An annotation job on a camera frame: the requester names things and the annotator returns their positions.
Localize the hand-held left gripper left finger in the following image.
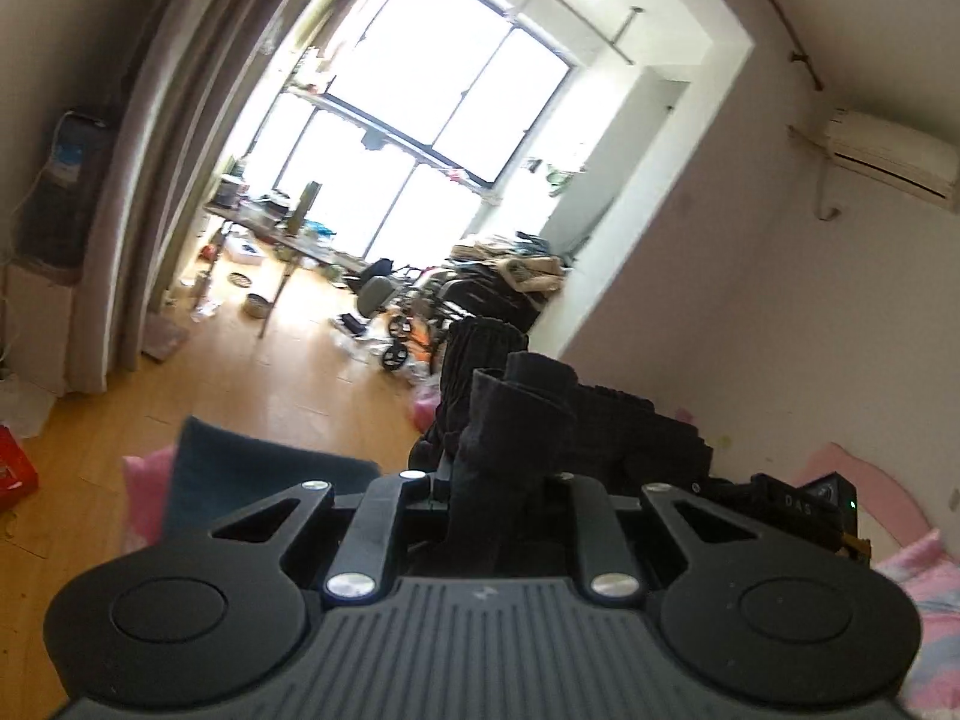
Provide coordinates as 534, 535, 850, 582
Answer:
210, 469, 451, 605

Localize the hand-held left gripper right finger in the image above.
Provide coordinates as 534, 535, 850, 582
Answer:
551, 471, 755, 601

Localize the dark grey garment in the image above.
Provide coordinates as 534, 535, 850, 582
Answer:
409, 317, 715, 578

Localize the clothes pile on wheelchair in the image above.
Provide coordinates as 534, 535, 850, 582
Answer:
450, 232, 571, 293

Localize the pink headboard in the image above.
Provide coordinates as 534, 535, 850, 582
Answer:
795, 441, 923, 541

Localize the pink patterned bedding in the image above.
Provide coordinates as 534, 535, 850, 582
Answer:
874, 529, 960, 720

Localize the wheelchair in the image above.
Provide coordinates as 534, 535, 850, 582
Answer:
379, 262, 541, 372

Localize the pale pink cloth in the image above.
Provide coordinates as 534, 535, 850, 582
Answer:
124, 446, 181, 548

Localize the tall thermos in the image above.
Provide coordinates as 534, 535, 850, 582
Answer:
285, 181, 323, 237

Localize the folding table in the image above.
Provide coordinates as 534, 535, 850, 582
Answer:
202, 199, 376, 338

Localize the white air conditioner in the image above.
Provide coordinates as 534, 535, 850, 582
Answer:
821, 109, 960, 203

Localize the red gift bag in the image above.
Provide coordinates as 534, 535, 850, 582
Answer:
0, 424, 38, 500

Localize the white bag on floor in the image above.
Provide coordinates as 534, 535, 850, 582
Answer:
0, 379, 57, 440

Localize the grey curtain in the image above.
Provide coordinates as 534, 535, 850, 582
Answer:
97, 0, 391, 391

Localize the large window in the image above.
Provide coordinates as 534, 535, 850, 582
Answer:
247, 0, 578, 263

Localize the blue water bottle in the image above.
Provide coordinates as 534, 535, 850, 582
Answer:
45, 111, 113, 190

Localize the clothes drying rail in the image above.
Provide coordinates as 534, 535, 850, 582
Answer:
281, 86, 488, 196

